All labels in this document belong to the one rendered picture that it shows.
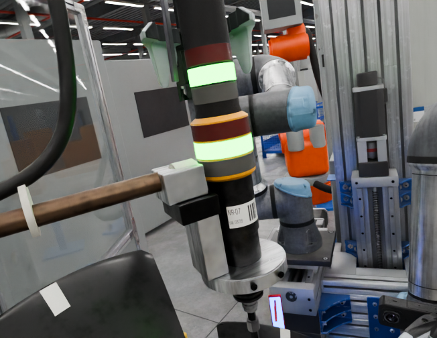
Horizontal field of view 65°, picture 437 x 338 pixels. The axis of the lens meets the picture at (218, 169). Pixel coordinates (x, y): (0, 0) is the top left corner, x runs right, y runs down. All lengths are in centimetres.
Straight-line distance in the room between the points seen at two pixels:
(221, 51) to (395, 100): 102
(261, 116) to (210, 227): 36
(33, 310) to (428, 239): 67
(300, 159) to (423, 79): 234
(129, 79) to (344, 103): 333
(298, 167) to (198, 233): 407
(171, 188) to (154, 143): 419
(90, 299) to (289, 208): 83
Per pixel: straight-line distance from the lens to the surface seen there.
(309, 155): 429
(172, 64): 26
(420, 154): 76
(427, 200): 77
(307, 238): 118
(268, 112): 59
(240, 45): 38
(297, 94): 60
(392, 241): 126
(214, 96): 24
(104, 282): 42
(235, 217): 26
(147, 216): 437
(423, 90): 222
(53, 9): 23
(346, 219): 133
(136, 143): 422
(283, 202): 113
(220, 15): 25
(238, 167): 24
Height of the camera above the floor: 160
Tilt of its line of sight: 13 degrees down
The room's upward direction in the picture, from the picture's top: 10 degrees counter-clockwise
